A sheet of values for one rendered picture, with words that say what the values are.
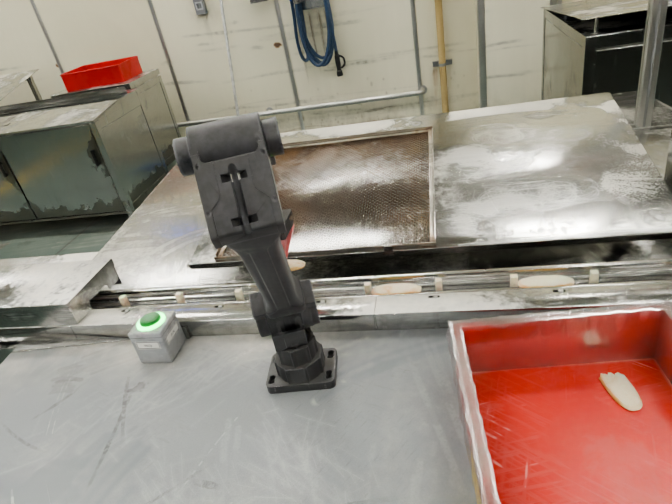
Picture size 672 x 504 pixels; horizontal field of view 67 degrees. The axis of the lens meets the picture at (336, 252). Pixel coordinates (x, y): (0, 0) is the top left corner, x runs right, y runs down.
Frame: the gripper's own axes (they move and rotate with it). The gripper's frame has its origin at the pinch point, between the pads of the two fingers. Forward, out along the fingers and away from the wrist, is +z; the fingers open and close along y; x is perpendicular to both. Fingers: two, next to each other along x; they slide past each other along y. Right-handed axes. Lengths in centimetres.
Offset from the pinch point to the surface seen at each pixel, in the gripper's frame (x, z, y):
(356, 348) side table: 15.7, 11.2, 13.6
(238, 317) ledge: -8.2, 7.1, 8.5
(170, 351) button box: -20.4, 9.0, 16.0
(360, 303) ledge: 16.1, 7.1, 5.6
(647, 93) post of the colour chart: 93, 1, -84
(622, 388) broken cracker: 57, 10, 25
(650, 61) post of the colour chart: 93, -8, -84
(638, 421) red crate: 58, 11, 30
